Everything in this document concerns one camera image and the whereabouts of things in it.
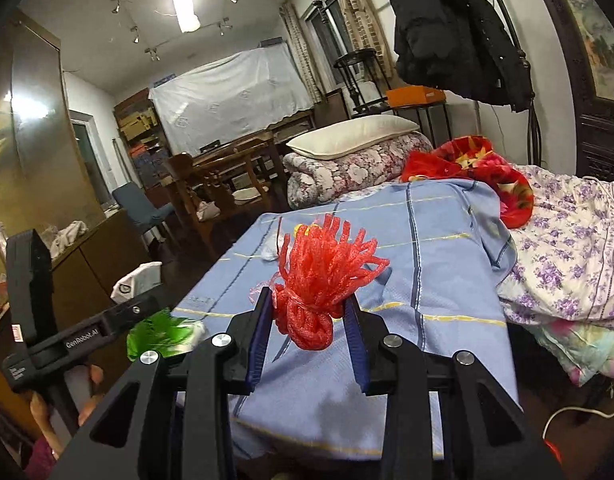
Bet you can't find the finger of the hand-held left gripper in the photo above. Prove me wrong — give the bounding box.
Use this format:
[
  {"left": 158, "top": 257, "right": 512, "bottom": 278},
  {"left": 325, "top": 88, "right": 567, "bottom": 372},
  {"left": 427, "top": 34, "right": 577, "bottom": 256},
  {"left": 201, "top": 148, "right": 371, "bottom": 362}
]
[{"left": 103, "top": 294, "right": 175, "bottom": 336}]

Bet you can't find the white cable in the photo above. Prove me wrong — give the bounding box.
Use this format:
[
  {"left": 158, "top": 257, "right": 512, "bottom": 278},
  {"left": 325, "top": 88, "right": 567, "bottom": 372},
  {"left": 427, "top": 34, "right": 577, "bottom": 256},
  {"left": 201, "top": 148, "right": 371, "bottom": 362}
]
[{"left": 542, "top": 405, "right": 614, "bottom": 441}]

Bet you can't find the white dust sheet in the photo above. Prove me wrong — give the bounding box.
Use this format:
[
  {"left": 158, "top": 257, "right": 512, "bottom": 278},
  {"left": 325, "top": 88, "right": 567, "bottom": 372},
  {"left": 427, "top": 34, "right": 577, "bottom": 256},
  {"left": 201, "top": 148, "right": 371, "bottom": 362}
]
[{"left": 148, "top": 42, "right": 315, "bottom": 157}]

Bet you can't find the person's left hand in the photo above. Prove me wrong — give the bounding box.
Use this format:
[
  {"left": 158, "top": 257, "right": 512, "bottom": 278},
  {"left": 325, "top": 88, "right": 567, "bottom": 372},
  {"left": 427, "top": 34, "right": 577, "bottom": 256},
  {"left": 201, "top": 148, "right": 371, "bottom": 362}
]
[{"left": 29, "top": 364, "right": 108, "bottom": 456}]

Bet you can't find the wooden table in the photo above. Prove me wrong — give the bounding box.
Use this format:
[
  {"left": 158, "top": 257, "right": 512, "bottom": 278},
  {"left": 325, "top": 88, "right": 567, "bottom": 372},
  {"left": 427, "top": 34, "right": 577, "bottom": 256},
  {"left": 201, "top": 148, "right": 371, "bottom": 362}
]
[{"left": 194, "top": 135, "right": 288, "bottom": 196}]

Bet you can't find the black round plant stand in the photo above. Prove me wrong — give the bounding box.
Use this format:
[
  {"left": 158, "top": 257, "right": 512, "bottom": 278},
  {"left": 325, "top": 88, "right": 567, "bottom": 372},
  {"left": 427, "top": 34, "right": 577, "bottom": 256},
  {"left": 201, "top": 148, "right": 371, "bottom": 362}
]
[{"left": 334, "top": 49, "right": 388, "bottom": 113}]

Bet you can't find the green shiny wrapper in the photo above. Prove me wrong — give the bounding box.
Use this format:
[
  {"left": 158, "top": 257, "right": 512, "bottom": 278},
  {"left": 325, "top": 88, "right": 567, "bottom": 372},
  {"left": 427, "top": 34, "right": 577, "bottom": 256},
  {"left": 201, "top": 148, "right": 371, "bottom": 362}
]
[{"left": 126, "top": 307, "right": 208, "bottom": 362}]

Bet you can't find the blue covered chair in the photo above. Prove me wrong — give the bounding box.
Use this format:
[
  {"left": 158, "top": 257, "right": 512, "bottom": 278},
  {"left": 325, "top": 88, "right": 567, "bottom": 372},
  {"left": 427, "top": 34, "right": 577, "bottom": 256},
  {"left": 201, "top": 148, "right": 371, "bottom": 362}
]
[{"left": 112, "top": 181, "right": 178, "bottom": 246}]

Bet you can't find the white pillow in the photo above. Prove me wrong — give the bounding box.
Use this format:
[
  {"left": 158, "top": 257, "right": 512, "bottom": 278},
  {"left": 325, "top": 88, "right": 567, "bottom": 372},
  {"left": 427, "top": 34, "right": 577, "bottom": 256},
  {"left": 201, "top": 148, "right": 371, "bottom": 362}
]
[{"left": 286, "top": 114, "right": 420, "bottom": 162}]

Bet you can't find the shelf of boxes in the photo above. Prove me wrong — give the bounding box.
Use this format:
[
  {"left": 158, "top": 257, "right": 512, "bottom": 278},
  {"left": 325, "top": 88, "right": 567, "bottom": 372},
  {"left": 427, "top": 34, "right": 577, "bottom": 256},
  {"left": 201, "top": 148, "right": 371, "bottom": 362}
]
[{"left": 113, "top": 87, "right": 173, "bottom": 186}]

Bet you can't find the black puffer jacket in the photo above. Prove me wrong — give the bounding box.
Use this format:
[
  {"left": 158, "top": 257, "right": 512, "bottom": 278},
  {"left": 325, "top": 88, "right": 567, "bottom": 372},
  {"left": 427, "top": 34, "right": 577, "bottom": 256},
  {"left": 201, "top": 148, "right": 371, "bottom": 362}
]
[{"left": 387, "top": 0, "right": 533, "bottom": 113}]

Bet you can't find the ceiling tube light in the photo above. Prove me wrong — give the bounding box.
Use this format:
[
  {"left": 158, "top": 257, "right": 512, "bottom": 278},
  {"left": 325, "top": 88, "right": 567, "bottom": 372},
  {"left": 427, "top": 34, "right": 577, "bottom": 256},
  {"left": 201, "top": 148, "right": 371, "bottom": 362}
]
[{"left": 168, "top": 0, "right": 202, "bottom": 33}]

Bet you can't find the pastel patterned quilt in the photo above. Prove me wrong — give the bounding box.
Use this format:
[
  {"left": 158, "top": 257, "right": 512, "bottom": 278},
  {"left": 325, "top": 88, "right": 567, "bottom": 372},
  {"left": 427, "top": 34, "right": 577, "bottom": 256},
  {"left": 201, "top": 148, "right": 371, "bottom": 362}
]
[{"left": 534, "top": 317, "right": 614, "bottom": 387}]

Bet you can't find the black coat stand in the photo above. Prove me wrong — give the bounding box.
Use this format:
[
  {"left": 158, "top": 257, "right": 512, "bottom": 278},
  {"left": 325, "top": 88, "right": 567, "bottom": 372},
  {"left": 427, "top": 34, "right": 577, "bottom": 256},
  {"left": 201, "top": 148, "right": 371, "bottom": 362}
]
[{"left": 477, "top": 0, "right": 543, "bottom": 166}]

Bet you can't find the red foam net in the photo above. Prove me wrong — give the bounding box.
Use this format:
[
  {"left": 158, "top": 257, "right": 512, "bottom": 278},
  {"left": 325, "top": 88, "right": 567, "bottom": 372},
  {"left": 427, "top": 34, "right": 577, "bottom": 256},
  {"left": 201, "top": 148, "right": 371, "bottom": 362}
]
[{"left": 269, "top": 212, "right": 390, "bottom": 352}]

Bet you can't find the white cloth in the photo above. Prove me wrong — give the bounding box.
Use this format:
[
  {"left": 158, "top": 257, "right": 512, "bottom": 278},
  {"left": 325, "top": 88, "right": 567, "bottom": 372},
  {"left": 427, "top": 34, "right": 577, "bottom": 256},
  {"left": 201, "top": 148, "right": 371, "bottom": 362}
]
[{"left": 49, "top": 220, "right": 90, "bottom": 256}]

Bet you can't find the blue checked bed sheet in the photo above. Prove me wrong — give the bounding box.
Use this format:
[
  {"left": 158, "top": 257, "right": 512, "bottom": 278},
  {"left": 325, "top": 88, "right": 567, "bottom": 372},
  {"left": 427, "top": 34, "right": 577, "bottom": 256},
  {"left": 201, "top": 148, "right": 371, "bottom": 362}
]
[{"left": 174, "top": 179, "right": 519, "bottom": 463}]

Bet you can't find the red floral blanket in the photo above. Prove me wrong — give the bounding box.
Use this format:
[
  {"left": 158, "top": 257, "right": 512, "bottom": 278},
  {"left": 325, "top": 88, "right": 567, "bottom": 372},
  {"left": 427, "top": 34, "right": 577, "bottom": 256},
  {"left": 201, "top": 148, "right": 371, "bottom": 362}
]
[{"left": 401, "top": 135, "right": 535, "bottom": 230}]

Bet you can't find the beige patterned curtain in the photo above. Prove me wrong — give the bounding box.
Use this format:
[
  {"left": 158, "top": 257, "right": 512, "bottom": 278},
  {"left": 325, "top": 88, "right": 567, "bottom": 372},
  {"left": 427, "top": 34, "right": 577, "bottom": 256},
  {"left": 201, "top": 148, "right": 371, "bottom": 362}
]
[
  {"left": 327, "top": 0, "right": 393, "bottom": 76},
  {"left": 279, "top": 2, "right": 320, "bottom": 103}
]

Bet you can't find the white plastic bag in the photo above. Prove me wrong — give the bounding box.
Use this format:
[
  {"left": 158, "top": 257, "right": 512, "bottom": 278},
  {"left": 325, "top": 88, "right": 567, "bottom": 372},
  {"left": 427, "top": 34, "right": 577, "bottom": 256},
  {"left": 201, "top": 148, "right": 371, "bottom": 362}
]
[{"left": 111, "top": 261, "right": 164, "bottom": 305}]

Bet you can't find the pink floral rolled quilt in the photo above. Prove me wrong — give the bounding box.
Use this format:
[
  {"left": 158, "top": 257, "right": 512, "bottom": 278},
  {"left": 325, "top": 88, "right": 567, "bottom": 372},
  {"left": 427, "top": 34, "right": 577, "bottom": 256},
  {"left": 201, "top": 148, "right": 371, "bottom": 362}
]
[{"left": 283, "top": 132, "right": 434, "bottom": 210}]

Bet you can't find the dark framed painting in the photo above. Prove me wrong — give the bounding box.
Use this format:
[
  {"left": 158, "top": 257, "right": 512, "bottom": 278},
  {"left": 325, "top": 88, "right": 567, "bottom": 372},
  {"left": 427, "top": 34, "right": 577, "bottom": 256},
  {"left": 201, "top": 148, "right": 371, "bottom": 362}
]
[{"left": 524, "top": 0, "right": 614, "bottom": 181}]

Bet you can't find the purple floral quilt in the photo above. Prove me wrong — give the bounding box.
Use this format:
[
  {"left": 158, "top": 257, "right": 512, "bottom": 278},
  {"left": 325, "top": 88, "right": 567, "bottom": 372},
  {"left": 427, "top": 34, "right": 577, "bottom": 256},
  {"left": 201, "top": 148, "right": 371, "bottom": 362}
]
[{"left": 496, "top": 164, "right": 614, "bottom": 330}]

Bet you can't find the orange box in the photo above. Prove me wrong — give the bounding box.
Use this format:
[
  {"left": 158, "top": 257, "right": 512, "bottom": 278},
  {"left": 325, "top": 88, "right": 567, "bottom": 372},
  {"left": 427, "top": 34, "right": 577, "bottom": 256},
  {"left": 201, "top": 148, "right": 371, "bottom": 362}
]
[{"left": 385, "top": 86, "right": 446, "bottom": 109}]

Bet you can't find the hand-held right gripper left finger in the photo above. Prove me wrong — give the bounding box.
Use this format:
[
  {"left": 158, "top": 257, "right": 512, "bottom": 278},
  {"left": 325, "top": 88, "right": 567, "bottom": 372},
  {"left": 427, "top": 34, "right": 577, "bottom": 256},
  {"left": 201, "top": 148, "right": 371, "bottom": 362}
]
[{"left": 52, "top": 287, "right": 275, "bottom": 480}]

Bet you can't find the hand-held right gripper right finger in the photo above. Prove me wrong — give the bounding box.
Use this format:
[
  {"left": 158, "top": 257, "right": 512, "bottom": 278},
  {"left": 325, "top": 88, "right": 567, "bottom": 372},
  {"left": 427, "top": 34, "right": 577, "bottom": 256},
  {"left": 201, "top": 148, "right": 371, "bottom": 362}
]
[{"left": 342, "top": 292, "right": 563, "bottom": 480}]

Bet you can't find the person's left forearm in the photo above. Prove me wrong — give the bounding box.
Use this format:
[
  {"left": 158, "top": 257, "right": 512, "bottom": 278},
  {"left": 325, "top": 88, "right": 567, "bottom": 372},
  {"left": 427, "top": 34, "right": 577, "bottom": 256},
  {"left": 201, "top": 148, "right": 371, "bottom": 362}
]
[{"left": 24, "top": 435, "right": 58, "bottom": 480}]

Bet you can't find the wooden cabinet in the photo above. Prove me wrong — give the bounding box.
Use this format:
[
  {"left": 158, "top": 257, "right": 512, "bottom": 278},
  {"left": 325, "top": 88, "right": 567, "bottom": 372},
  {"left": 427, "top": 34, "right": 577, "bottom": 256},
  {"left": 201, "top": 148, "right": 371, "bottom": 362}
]
[{"left": 0, "top": 10, "right": 152, "bottom": 321}]

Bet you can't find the wooden chair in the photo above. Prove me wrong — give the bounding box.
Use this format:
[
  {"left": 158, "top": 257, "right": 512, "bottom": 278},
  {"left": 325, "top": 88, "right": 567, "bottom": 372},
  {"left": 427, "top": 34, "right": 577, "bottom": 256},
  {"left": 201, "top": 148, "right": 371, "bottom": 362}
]
[{"left": 166, "top": 145, "right": 273, "bottom": 256}]

